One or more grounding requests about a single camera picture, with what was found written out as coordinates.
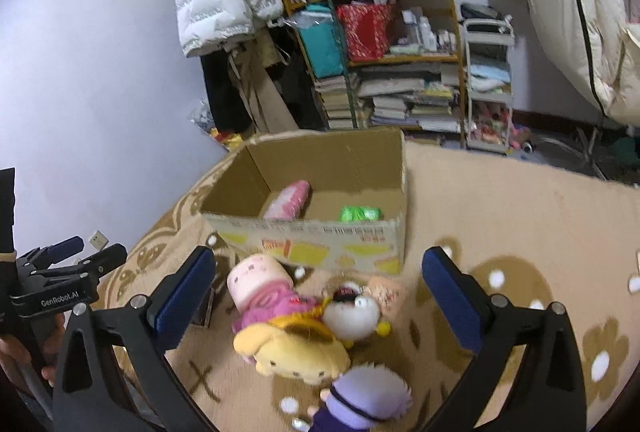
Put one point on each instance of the teal bag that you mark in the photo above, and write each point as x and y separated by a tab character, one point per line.
322	44

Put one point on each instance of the red gift bag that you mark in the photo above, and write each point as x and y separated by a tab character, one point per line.
367	31

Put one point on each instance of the green plush toy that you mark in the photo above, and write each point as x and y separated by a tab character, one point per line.
360	213

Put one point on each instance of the pink white plush doll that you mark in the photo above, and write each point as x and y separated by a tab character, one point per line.
265	297

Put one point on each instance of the person's left hand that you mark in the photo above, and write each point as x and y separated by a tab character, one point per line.
20	357

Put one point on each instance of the purple haired plush doll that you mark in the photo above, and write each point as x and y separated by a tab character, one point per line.
362	399

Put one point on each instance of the pile of books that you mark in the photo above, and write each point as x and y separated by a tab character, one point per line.
390	101

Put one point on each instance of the yellow plush toy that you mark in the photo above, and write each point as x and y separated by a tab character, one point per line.
295	352

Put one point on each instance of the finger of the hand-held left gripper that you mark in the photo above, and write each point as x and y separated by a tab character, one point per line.
62	248
105	258

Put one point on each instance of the beige flower patterned blanket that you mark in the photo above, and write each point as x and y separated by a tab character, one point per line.
500	222

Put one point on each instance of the white round plush toy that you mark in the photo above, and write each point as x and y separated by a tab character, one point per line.
350	314

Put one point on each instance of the white duvet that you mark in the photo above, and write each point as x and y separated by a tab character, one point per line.
580	6

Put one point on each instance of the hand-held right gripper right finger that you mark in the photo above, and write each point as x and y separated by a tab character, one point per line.
452	297

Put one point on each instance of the wooden bookshelf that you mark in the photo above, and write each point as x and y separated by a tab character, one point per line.
390	56

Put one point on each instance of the pink plush toy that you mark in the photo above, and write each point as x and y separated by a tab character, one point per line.
288	200

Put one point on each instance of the white rolling cart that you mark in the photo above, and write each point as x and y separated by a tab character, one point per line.
487	81

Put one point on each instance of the white wall socket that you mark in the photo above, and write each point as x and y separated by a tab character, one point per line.
97	240

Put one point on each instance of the cardboard box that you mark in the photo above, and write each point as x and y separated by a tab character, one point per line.
320	192

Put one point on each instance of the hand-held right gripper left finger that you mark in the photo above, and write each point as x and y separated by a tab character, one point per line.
186	297

